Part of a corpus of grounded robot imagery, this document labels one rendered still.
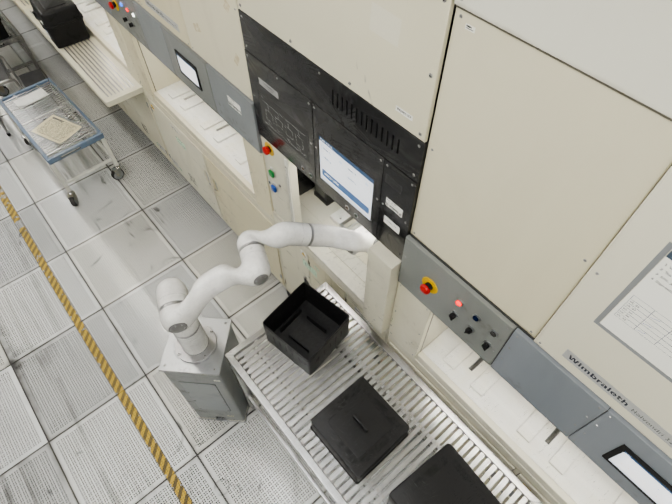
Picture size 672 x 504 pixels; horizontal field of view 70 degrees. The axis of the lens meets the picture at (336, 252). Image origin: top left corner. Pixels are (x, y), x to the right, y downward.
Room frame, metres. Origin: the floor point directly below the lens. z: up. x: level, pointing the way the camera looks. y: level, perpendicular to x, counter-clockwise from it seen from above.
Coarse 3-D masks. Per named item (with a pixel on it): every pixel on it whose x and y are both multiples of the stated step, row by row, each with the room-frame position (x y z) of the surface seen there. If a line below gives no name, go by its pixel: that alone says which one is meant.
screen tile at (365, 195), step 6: (348, 168) 1.17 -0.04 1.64; (348, 174) 1.17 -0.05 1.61; (354, 174) 1.15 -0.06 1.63; (348, 180) 1.17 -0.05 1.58; (354, 180) 1.15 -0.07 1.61; (360, 180) 1.13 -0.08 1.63; (348, 186) 1.17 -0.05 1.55; (354, 186) 1.15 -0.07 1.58; (354, 192) 1.15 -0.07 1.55; (360, 192) 1.12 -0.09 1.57; (366, 192) 1.10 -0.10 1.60; (360, 198) 1.12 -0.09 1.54; (366, 198) 1.10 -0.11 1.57
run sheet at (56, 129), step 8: (48, 120) 2.85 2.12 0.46; (56, 120) 2.85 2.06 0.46; (64, 120) 2.84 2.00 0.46; (40, 128) 2.76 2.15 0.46; (48, 128) 2.76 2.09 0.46; (56, 128) 2.76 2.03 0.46; (64, 128) 2.76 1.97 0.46; (72, 128) 2.76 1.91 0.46; (80, 128) 2.76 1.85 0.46; (40, 136) 2.67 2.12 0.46; (48, 136) 2.67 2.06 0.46; (56, 136) 2.67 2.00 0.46; (64, 136) 2.67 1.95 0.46
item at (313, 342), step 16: (304, 288) 1.15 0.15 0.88; (288, 304) 1.07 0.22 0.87; (304, 304) 1.12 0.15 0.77; (320, 304) 1.09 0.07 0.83; (272, 320) 0.99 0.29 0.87; (288, 320) 1.02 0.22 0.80; (304, 320) 1.04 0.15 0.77; (320, 320) 1.04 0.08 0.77; (336, 320) 1.03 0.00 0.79; (272, 336) 0.91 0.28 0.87; (288, 336) 0.96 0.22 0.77; (304, 336) 0.96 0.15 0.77; (320, 336) 0.96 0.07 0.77; (336, 336) 0.91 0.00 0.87; (288, 352) 0.85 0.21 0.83; (304, 352) 0.88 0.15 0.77; (320, 352) 0.83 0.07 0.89; (304, 368) 0.79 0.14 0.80
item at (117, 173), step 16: (48, 80) 3.31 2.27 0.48; (16, 96) 3.13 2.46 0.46; (48, 96) 3.13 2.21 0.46; (64, 96) 3.10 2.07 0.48; (16, 112) 2.94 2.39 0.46; (48, 112) 3.25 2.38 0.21; (80, 112) 2.94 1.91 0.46; (32, 128) 2.76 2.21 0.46; (96, 128) 2.76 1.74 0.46; (32, 144) 2.87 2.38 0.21; (80, 144) 2.59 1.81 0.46; (48, 160) 2.43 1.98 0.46; (112, 160) 2.70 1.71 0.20; (80, 176) 2.53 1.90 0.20; (112, 176) 2.66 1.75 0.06
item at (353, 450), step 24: (360, 384) 0.69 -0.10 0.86; (336, 408) 0.60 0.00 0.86; (360, 408) 0.59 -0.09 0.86; (384, 408) 0.59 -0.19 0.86; (336, 432) 0.50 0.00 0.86; (360, 432) 0.50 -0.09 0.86; (384, 432) 0.50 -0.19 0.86; (336, 456) 0.42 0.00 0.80; (360, 456) 0.41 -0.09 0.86; (384, 456) 0.43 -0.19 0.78; (360, 480) 0.34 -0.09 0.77
